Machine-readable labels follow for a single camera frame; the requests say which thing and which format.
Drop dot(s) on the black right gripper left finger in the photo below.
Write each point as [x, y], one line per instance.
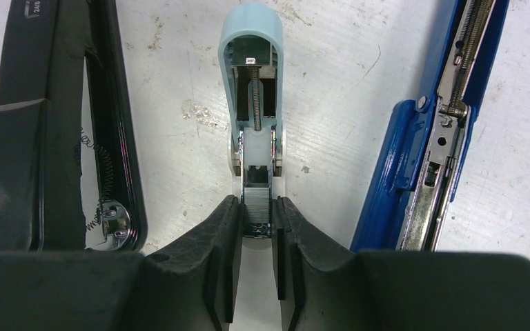
[190, 284]

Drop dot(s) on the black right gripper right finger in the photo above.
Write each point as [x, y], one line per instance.
[323, 286]

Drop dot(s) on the black stapler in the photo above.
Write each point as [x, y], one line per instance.
[68, 158]

